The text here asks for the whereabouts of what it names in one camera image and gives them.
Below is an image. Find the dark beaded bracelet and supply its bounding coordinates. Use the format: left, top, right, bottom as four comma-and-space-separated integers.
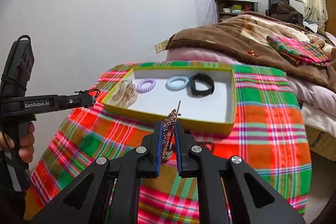
195, 140, 217, 154

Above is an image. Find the brown fleece blanket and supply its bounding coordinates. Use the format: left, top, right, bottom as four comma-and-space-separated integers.
166, 12, 335, 91

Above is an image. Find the black hair tie gold charm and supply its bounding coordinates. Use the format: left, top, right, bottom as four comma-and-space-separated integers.
75, 88, 101, 98

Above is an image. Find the light blue spiral hair tie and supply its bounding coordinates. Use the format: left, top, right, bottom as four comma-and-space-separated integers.
165, 75, 190, 91

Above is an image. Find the wall socket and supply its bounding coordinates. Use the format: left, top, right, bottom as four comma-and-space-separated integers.
155, 40, 169, 54

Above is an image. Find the wooden shelf with items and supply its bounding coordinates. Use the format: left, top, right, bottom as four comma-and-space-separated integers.
214, 0, 259, 23

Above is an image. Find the person's left hand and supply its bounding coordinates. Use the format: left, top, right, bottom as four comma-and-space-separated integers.
0, 122, 35, 164

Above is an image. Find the dark chair with clothes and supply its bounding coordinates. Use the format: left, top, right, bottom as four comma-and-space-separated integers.
265, 0, 303, 27

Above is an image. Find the rose gold rhinestone hair clip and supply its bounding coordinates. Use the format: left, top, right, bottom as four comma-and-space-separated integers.
162, 101, 181, 160

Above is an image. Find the purple spiral hair tie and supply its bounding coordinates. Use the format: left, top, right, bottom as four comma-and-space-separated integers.
136, 78, 157, 94

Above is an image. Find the black wristband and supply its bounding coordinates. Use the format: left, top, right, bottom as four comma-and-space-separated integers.
189, 73, 215, 97

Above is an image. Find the clear beige hair claw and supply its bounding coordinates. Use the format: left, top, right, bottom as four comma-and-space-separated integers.
109, 80, 138, 109

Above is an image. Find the yellow-green shallow box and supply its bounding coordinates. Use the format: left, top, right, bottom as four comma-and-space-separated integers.
102, 62, 237, 135

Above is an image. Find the folded plaid cloth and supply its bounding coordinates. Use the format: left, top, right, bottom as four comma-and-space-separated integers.
266, 36, 330, 67

